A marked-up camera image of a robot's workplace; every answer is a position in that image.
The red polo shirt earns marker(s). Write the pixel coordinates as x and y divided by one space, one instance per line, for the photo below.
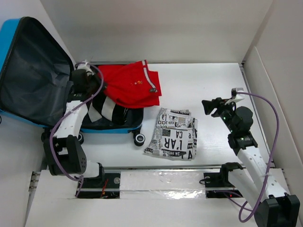
133 85

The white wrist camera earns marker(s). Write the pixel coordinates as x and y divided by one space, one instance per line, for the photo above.
87 67
236 96

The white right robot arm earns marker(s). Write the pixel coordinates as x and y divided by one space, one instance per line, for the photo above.
272 205

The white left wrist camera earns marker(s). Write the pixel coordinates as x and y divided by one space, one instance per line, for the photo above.
87 67

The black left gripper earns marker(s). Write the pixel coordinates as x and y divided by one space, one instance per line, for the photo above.
94 77

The blue hard-shell suitcase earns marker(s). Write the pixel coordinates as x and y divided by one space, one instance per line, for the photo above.
35 79

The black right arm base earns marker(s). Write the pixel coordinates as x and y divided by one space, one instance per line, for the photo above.
217 188

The black and white striped garment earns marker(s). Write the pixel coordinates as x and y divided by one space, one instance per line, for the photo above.
103 107

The aluminium mounting rail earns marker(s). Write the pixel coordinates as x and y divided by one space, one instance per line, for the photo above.
143 168

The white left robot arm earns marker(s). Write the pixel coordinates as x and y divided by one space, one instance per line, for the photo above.
64 154

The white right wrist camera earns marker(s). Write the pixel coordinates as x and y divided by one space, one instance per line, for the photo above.
236 96

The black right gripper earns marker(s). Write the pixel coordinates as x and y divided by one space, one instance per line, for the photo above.
218 103

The newspaper print garment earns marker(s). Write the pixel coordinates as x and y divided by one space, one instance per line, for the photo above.
174 136

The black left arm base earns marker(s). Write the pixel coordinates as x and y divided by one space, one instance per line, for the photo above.
105 188

